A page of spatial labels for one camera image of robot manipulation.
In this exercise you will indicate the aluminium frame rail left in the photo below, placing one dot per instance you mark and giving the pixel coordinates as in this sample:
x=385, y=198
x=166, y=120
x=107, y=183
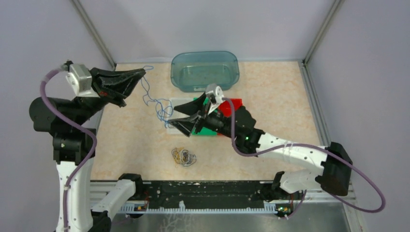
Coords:
x=89, y=25

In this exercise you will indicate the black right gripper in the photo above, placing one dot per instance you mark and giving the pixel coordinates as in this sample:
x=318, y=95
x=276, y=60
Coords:
x=186, y=124

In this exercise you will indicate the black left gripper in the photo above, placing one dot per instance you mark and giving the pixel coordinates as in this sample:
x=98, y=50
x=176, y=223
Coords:
x=124, y=82

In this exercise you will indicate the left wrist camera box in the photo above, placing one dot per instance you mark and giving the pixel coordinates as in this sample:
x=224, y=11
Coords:
x=80, y=79

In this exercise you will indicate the green plastic bin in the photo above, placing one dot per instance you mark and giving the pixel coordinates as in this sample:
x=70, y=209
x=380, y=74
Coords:
x=205, y=131

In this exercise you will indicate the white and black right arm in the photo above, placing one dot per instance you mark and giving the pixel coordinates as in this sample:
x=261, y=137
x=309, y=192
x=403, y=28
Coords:
x=323, y=167

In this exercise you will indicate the teal transparent plastic tub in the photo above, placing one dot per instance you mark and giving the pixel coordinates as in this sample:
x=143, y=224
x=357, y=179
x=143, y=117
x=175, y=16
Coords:
x=194, y=71

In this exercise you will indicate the aluminium frame rail right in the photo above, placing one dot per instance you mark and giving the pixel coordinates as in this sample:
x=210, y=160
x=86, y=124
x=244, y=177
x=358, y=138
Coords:
x=354, y=219

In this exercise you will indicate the red plastic bin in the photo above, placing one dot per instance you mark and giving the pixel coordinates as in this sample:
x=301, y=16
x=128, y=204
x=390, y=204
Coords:
x=225, y=107

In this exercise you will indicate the white plastic bin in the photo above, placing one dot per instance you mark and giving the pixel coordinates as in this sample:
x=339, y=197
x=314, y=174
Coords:
x=172, y=114

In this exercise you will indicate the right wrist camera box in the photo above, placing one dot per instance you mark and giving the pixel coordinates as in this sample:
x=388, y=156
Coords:
x=214, y=93

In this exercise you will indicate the aluminium frame rail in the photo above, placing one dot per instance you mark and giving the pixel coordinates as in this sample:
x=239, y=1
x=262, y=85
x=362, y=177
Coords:
x=354, y=219
x=89, y=25

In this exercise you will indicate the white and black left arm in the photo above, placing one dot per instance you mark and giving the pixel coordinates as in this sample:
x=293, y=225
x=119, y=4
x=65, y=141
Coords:
x=74, y=146

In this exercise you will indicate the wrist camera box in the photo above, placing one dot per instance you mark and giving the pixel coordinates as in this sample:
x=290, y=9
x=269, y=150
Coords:
x=80, y=79
x=214, y=93

